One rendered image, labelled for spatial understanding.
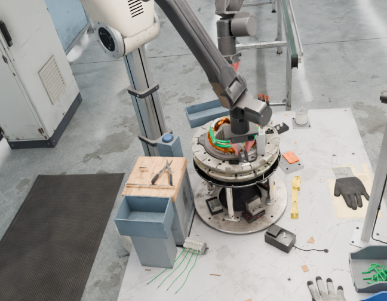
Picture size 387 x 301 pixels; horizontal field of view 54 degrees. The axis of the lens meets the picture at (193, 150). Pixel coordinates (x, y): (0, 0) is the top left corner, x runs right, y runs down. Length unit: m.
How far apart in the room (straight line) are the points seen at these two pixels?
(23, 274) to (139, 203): 1.52
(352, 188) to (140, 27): 1.04
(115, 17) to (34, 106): 2.09
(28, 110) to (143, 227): 2.35
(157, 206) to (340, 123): 1.07
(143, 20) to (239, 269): 0.97
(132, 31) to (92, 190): 1.76
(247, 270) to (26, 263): 1.72
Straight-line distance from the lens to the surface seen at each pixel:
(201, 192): 1.63
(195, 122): 1.60
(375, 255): 1.46
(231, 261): 1.43
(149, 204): 1.32
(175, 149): 1.57
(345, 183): 1.67
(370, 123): 3.37
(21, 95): 3.39
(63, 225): 2.86
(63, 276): 2.59
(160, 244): 1.33
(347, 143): 1.89
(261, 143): 1.30
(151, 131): 1.73
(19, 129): 3.65
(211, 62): 0.99
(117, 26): 1.45
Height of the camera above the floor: 1.97
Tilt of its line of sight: 39 degrees down
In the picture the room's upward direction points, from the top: 11 degrees counter-clockwise
